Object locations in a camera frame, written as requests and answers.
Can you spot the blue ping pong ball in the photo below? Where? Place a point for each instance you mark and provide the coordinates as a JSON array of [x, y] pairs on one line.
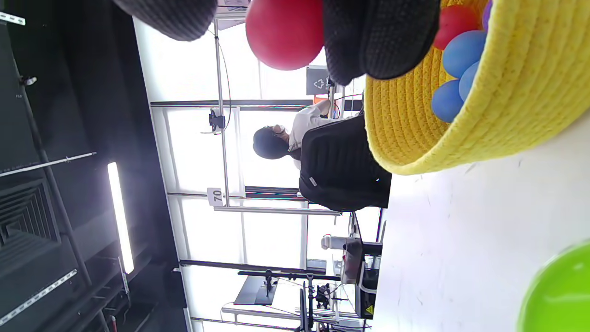
[[463, 53], [468, 83], [447, 101]]

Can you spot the person's right hand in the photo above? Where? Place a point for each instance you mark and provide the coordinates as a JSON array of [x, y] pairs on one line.
[[378, 37]]

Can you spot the white number tag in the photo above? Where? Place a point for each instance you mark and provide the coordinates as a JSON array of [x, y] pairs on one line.
[[215, 196]]

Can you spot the small black camera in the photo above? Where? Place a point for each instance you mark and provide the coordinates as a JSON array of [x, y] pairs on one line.
[[216, 121]]

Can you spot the grey water bottle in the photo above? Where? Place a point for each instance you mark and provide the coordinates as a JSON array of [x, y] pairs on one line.
[[334, 242]]

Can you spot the purple ping pong ball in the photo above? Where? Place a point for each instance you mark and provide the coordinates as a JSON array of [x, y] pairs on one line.
[[487, 14]]

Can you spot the black equipment cabinet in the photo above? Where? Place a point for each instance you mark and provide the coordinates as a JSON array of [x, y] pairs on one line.
[[373, 281]]

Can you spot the long ceiling light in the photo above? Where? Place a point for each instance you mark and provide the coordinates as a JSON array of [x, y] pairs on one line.
[[120, 216]]

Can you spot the black ceiling vent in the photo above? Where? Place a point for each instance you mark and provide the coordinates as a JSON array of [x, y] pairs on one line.
[[27, 216]]

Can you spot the green plastic bowl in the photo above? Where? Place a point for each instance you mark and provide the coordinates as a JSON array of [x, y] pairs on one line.
[[562, 295]]

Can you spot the red ping pong ball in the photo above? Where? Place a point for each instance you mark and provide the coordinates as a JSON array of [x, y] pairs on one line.
[[283, 32], [454, 25]]

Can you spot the dark grey jacket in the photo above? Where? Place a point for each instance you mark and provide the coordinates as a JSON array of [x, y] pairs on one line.
[[322, 193]]

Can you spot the dark monitor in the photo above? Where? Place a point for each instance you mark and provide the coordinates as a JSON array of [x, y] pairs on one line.
[[251, 291]]

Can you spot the yellow plastic bowl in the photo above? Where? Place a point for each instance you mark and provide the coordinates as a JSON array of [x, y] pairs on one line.
[[516, 92]]

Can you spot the silver metal pole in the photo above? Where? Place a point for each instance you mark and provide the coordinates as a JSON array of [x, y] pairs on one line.
[[222, 157]]

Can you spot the grey hanging sign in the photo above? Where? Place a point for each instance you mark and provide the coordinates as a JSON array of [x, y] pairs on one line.
[[318, 80]]

